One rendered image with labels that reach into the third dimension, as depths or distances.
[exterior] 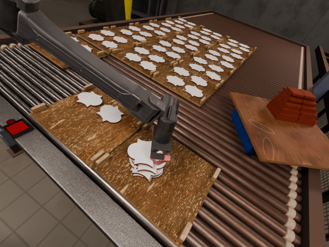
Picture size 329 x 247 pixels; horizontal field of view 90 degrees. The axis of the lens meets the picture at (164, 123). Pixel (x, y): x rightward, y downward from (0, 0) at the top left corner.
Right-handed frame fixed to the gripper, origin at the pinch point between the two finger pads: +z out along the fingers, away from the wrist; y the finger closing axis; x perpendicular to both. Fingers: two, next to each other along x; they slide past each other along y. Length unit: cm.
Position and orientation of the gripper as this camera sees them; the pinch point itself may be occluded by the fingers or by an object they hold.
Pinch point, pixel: (157, 152)
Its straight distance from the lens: 64.0
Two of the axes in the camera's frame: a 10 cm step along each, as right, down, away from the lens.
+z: -1.9, 6.9, 7.0
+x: -9.8, -1.4, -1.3
